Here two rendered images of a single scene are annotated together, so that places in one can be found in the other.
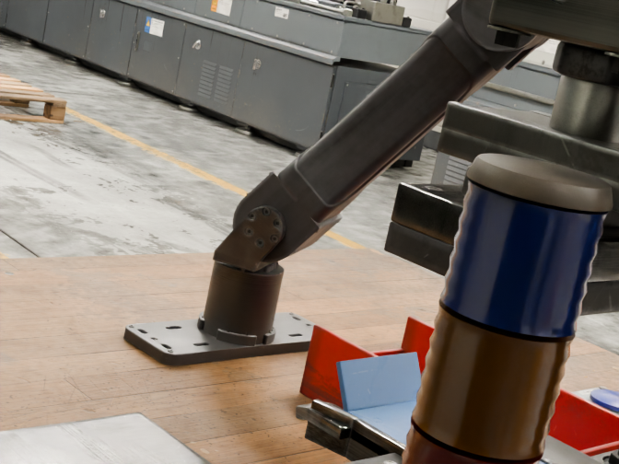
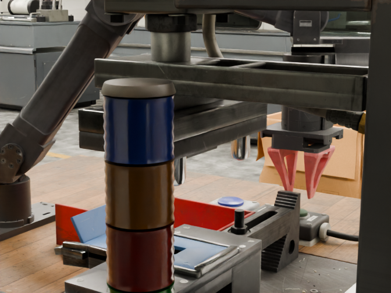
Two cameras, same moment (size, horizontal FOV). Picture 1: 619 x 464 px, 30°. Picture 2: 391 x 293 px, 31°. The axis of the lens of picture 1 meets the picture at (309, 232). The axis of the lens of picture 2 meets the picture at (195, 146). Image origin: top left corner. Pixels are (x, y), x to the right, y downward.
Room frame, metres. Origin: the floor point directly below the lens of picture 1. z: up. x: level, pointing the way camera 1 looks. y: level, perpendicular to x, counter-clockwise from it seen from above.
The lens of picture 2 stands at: (-0.06, -0.01, 1.24)
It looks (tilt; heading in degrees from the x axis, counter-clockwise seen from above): 12 degrees down; 348
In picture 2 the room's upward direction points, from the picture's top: straight up
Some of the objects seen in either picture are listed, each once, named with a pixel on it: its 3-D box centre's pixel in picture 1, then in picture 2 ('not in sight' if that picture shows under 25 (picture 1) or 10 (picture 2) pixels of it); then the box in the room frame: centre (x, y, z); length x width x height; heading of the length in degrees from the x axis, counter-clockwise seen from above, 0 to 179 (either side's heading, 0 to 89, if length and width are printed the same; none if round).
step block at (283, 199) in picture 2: not in sight; (278, 229); (0.77, -0.30, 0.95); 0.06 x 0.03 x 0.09; 135
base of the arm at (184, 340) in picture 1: (242, 300); (9, 201); (0.98, 0.05, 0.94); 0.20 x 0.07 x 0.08; 135
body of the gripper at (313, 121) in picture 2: not in sight; (302, 115); (0.86, -0.36, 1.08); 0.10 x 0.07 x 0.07; 45
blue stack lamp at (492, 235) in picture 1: (522, 253); (138, 125); (0.31, -0.06, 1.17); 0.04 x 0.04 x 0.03
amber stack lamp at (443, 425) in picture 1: (492, 373); (139, 188); (0.31, -0.06, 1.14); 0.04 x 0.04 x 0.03
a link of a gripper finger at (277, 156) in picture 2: not in sight; (298, 164); (0.86, -0.36, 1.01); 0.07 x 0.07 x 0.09; 45
